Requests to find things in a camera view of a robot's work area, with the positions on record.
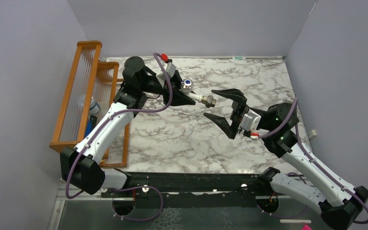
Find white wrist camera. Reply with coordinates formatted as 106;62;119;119
240;111;261;134
158;62;176;81

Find white plastic water faucet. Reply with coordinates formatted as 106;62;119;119
180;79;204;103

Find white chalk stick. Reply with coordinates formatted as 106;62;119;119
279;219;311;224

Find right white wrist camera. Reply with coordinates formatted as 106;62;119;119
240;111;261;134

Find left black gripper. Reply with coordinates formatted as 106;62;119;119
139;69;197;106

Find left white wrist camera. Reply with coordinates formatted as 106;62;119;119
158;62;176;81

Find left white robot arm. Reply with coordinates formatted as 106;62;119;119
60;53;195;199

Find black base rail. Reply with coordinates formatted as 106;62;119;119
101;172;279;211

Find silver hex nut fitting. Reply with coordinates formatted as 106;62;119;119
201;95;217;108

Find orange wooden dish rack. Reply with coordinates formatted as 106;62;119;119
49;40;124;153

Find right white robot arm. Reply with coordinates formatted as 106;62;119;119
205;89;368;230

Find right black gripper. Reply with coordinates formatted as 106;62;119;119
205;88;266;138

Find pink paper scrap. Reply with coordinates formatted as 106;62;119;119
302;225;312;230

